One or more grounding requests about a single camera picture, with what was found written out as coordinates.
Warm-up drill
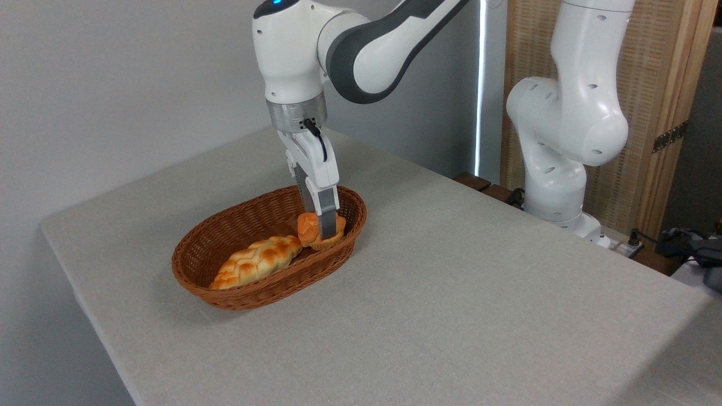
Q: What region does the grey fabric tablecloth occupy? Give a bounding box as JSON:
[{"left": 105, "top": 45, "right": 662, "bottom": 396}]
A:
[{"left": 39, "top": 123, "right": 722, "bottom": 406}]

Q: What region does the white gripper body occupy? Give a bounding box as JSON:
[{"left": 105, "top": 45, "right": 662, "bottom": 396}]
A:
[{"left": 276, "top": 130, "right": 341, "bottom": 193}]

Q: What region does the brown wicker oval basket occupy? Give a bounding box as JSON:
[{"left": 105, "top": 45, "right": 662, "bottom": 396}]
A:
[{"left": 171, "top": 185, "right": 368, "bottom": 311}]

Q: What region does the round orange bread bun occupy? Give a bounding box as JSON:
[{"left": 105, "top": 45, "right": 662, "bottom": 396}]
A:
[{"left": 297, "top": 211, "right": 347, "bottom": 251}]

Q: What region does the wooden woven folding screen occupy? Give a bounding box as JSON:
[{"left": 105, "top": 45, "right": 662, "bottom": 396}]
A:
[{"left": 501, "top": 0, "right": 720, "bottom": 244}]

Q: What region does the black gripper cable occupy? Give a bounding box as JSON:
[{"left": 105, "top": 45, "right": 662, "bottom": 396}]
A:
[{"left": 303, "top": 118, "right": 329, "bottom": 162}]

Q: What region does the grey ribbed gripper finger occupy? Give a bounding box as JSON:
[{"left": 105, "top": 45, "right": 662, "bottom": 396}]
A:
[
  {"left": 316, "top": 187, "right": 341, "bottom": 239},
  {"left": 294, "top": 175, "right": 319, "bottom": 214}
]

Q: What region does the long braided bread loaf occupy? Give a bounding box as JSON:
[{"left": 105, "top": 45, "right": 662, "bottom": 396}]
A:
[{"left": 209, "top": 235, "right": 303, "bottom": 291}]

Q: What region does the black cable bundle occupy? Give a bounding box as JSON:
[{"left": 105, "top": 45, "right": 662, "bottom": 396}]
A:
[{"left": 637, "top": 226, "right": 722, "bottom": 269}]

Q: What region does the dark metal screen hinge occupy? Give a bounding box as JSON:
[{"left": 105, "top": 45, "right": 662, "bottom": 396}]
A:
[{"left": 653, "top": 121, "right": 689, "bottom": 154}]

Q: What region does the brown wooden block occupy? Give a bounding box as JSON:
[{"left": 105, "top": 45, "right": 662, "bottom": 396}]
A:
[
  {"left": 454, "top": 172, "right": 492, "bottom": 192},
  {"left": 482, "top": 184, "right": 526, "bottom": 210}
]

